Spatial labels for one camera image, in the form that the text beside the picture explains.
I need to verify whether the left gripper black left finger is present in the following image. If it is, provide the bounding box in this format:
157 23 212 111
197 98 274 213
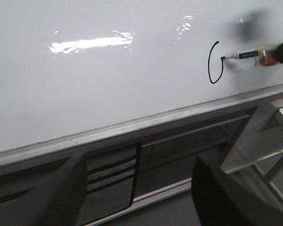
0 153 87 226

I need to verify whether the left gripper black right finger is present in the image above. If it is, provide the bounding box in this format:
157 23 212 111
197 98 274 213
191 155 283 226

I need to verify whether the white black whiteboard marker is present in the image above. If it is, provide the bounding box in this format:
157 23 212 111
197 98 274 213
221 43 281 60

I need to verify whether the grey metal step ladder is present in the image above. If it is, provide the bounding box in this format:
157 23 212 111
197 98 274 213
217 100 283 206

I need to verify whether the white whiteboard with aluminium frame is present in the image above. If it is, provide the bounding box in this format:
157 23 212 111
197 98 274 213
0 0 283 175

